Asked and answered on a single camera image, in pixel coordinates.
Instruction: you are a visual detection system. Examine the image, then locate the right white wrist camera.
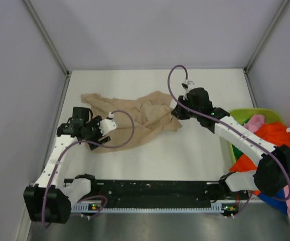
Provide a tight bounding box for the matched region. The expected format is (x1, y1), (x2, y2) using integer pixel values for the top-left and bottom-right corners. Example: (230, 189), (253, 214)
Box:
(182, 79), (195, 100)

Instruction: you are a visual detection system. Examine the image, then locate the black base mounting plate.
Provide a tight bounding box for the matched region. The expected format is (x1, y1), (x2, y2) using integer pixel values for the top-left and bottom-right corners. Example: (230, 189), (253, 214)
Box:
(64, 178), (248, 209)

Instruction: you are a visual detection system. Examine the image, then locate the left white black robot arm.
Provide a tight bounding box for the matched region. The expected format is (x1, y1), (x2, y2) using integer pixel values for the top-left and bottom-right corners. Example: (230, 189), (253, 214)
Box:
(23, 107), (117, 224)

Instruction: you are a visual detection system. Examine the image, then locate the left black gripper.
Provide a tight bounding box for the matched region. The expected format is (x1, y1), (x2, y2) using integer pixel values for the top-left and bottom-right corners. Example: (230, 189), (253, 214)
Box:
(83, 115), (110, 149)

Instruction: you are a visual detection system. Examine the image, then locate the orange t shirt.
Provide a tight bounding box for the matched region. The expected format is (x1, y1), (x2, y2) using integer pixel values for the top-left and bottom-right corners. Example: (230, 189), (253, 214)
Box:
(229, 122), (290, 196)

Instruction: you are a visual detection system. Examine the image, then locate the blue t shirt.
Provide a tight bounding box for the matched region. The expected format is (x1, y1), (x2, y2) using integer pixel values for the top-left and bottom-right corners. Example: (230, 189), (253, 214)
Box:
(258, 189), (287, 215)

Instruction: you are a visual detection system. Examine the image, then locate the right aluminium frame post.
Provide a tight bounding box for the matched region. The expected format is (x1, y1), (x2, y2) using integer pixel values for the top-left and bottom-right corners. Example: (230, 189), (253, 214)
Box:
(244, 0), (290, 74)

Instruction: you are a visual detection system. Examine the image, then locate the aluminium frame post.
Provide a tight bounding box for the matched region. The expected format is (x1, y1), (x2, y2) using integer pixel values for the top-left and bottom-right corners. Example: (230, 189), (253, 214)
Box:
(244, 0), (290, 74)
(22, 0), (70, 76)

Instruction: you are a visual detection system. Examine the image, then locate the grey slotted cable duct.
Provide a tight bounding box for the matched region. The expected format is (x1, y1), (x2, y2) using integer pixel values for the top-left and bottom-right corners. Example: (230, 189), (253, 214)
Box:
(71, 203), (238, 214)

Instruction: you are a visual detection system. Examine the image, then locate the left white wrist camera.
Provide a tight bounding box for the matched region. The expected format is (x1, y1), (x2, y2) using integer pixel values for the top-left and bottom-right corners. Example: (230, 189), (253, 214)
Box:
(99, 112), (117, 136)

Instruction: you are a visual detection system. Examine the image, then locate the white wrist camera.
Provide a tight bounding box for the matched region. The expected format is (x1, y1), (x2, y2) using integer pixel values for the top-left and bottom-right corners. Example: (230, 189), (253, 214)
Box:
(182, 79), (195, 100)
(99, 112), (117, 136)

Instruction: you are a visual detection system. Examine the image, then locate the dark green t shirt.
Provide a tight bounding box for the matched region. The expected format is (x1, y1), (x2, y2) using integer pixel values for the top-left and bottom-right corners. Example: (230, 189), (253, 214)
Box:
(232, 145), (243, 160)

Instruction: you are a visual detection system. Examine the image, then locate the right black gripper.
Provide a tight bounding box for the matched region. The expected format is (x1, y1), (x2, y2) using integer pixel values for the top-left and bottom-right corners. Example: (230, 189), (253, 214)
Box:
(172, 95), (201, 120)

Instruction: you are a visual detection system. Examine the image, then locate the beige t shirt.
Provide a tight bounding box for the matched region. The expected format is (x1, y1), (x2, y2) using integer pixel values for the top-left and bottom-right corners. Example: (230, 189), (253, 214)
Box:
(81, 91), (182, 153)

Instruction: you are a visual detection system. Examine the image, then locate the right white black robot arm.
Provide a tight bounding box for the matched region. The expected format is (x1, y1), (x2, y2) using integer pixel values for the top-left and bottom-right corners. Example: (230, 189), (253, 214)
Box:
(172, 84), (290, 200)

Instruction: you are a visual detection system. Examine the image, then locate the left aluminium frame post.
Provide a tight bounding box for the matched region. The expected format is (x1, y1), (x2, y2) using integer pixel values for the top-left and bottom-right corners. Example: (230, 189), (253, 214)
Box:
(22, 0), (70, 76)

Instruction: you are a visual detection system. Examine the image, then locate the green plastic basket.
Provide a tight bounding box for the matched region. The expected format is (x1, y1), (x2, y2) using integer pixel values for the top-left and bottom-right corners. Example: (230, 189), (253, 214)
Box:
(229, 108), (284, 164)

